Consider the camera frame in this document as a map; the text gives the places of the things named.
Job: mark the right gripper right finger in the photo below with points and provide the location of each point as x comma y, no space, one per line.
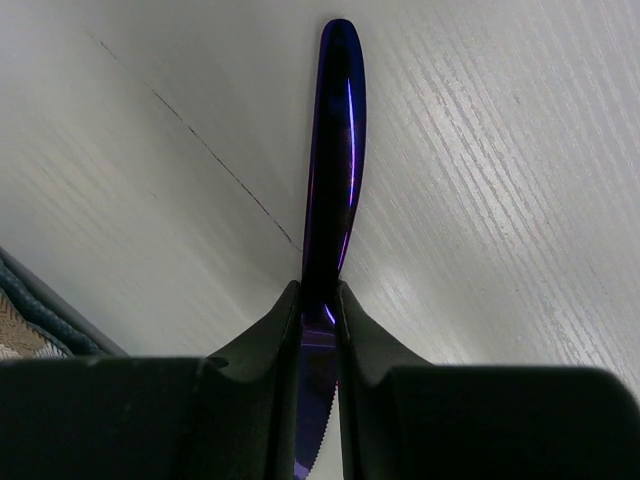
402,417

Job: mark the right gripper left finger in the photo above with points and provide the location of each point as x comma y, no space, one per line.
229,415

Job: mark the blue beige checked cloth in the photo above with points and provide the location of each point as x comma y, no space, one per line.
37,323

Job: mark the purple knife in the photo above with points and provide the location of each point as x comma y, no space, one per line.
335,177

